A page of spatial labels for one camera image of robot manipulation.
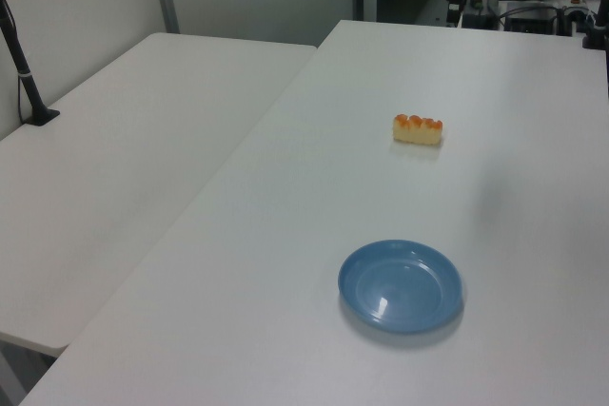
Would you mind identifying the yellow bread with orange topping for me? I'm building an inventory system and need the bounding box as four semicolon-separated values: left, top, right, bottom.
392;113;445;146

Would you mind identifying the blue plastic plate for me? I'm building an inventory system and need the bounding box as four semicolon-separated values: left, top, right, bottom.
337;239;464;336

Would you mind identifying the black box device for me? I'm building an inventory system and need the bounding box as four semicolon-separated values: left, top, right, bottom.
503;2;559;34

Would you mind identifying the white side table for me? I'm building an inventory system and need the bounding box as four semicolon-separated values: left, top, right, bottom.
0;31;319;360

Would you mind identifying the black clamp mount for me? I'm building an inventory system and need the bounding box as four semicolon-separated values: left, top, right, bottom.
580;0;609;51

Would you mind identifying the black camera stand pole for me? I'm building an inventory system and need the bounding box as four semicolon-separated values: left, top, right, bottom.
0;0;62;127

